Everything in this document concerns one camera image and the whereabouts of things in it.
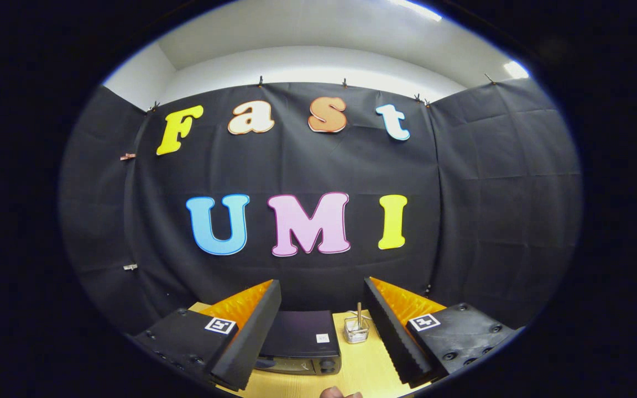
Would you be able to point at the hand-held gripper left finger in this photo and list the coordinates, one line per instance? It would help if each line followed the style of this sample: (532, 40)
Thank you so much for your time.
(252, 342)

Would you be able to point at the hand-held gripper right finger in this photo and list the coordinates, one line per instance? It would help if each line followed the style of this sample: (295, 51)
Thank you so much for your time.
(390, 337)

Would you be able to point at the black toaster oven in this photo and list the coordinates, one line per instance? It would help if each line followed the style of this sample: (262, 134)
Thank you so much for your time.
(302, 329)

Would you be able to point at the pink cloth clip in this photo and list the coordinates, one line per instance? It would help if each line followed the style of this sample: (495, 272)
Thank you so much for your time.
(128, 157)

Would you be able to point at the row of dark backdrop clips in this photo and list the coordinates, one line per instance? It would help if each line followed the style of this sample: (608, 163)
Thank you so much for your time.
(344, 83)

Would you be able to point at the short ceiling light panel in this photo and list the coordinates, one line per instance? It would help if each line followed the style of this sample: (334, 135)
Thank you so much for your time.
(516, 69)

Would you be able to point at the long ceiling light strip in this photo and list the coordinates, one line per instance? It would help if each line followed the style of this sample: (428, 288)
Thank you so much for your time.
(418, 10)

